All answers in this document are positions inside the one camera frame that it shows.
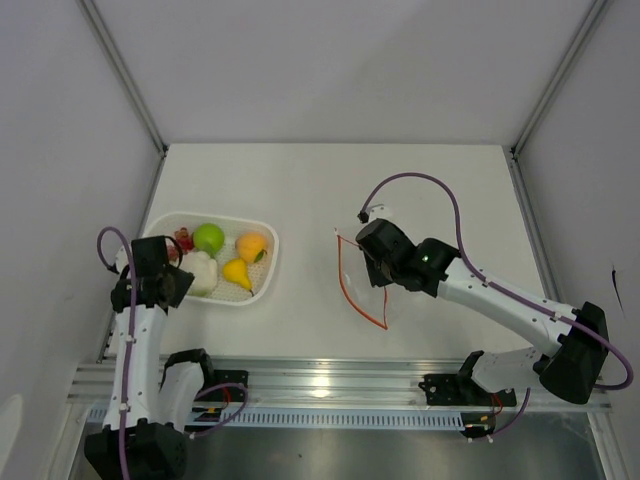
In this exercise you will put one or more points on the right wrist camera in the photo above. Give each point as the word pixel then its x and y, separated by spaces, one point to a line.
pixel 374 212

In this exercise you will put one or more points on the white slotted cable duct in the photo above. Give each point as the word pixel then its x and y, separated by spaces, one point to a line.
pixel 307 418

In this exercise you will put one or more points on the red grapes bunch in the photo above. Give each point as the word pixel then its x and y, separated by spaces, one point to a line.
pixel 180 244

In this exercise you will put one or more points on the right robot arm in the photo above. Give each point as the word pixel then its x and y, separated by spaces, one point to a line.
pixel 564 354

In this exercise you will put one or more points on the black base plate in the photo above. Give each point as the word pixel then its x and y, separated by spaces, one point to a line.
pixel 443 389
pixel 224 386

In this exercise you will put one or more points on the aluminium mounting rail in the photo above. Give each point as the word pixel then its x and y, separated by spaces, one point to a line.
pixel 327 384

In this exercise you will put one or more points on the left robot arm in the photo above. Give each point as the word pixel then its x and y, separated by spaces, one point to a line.
pixel 143 433

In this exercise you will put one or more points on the orange fruit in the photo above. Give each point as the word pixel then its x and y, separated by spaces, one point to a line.
pixel 251 247

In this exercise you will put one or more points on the green apple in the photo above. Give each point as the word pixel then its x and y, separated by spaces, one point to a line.
pixel 209 238

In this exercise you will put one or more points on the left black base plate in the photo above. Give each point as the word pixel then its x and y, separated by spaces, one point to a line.
pixel 224 386

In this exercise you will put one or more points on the clear zip top bag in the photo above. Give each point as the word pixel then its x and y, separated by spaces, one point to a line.
pixel 369 302

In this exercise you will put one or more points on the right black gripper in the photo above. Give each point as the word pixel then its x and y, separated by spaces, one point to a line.
pixel 387 281

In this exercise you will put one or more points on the white cauliflower with leaves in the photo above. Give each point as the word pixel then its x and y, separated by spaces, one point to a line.
pixel 205 271

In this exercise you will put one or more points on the white perforated plastic basket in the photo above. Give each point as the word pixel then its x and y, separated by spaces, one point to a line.
pixel 260 273

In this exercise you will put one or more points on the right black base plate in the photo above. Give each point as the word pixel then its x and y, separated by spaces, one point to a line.
pixel 443 389

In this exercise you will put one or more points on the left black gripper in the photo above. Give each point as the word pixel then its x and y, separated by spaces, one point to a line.
pixel 184 280

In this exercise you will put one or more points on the yellow pear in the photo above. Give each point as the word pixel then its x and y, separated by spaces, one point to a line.
pixel 236 271

